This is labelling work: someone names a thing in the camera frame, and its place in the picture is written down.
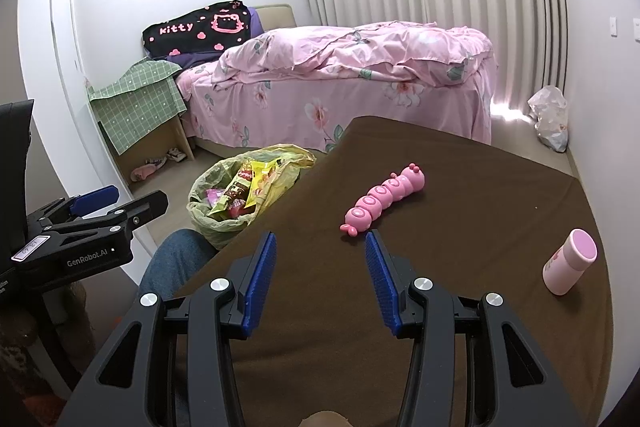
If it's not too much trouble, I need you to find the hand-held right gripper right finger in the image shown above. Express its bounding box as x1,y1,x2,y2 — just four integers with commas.
364,229,585,427

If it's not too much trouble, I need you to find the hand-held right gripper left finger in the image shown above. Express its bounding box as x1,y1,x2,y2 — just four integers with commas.
55,231,278,427

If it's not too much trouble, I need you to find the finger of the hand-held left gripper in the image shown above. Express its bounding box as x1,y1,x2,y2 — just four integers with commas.
37,190,169,248
27,185,120,228

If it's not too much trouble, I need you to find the trash bin with yellow bag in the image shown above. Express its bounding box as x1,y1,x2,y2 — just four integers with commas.
186,144,317,252

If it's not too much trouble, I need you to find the pink yellow chip packet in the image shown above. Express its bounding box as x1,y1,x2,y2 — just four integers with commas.
206,188,232,222

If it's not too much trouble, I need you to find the yellow snack packet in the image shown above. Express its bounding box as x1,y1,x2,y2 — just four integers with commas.
245,159,283,208

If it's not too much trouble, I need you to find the person's leg in jeans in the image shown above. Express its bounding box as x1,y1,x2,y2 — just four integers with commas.
137,228,217,308

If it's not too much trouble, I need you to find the wooden bedside table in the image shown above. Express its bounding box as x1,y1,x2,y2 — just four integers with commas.
97,114,196,188

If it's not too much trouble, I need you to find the pink caterpillar toy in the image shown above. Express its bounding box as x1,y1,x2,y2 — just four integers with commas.
340,163,428,239

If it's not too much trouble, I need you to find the green checked cloth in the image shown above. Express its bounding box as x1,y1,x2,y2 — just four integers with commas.
87,57,188,155

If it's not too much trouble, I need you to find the bed with pink floral sheet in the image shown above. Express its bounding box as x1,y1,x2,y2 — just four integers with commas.
175,21,501,158

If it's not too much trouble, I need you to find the black Hello Kitty pillow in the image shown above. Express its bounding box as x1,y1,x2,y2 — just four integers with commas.
141,0,251,60

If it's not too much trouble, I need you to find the pink cup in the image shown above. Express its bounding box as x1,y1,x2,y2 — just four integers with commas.
542,228,598,295

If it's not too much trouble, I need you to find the beige headboard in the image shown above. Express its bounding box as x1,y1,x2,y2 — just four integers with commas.
252,3,296,32

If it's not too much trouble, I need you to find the pink floral duvet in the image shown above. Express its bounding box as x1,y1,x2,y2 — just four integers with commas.
210,21,496,88

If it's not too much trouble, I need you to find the white plastic bag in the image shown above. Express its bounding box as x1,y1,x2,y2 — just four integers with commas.
527,85,569,152

